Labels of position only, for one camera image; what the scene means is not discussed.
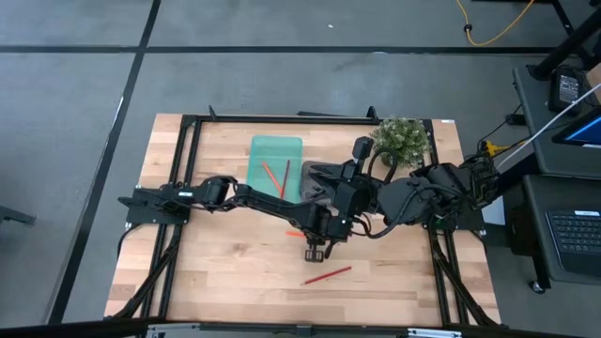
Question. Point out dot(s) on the translucent teal plastic bin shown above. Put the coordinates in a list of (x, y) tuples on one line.
[(263, 150)]

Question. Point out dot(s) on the black aluminium table frame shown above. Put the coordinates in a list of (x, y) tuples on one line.
[(282, 119)]

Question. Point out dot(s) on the white and blue box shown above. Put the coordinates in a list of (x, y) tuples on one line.
[(495, 213)]

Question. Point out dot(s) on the red pencil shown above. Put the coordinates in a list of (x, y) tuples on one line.
[(326, 276), (285, 180)]

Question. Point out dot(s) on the orange pencil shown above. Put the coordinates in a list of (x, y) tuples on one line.
[(296, 233), (271, 176)]

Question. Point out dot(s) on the black caster wheel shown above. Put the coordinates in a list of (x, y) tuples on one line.
[(537, 287)]

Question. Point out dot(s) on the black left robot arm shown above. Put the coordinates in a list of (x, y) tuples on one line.
[(272, 206)]

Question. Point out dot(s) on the black power brick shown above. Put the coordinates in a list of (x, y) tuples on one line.
[(565, 89)]

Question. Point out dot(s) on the small white table label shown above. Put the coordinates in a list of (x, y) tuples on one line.
[(448, 121)]

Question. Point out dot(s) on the cardboard box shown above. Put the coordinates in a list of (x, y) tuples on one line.
[(595, 80)]

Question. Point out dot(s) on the black metal beam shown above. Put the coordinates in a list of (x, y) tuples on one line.
[(514, 177), (568, 44)]

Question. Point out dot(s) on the yellow power plug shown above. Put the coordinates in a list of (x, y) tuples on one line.
[(491, 148)]

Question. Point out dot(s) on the translucent grey plastic bin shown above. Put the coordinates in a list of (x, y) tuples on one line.
[(307, 192)]

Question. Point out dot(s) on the silver frame bracket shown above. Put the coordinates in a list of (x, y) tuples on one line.
[(174, 328), (434, 333)]

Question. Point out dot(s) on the potted green plant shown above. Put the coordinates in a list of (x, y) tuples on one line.
[(408, 136)]

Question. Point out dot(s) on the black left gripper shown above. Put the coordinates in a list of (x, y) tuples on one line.
[(326, 227)]

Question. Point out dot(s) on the dark grey side desk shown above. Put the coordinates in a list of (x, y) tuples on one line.
[(535, 141)]

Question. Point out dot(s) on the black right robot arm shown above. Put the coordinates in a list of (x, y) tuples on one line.
[(422, 197)]

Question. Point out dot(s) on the monitor with blue screen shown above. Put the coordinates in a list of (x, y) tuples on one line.
[(582, 131)]

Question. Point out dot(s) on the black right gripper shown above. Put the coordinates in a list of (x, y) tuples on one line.
[(349, 190)]

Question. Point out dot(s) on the black power adapter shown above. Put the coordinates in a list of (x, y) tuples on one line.
[(516, 119)]

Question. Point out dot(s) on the dark furniture foot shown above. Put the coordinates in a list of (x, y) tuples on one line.
[(14, 216)]

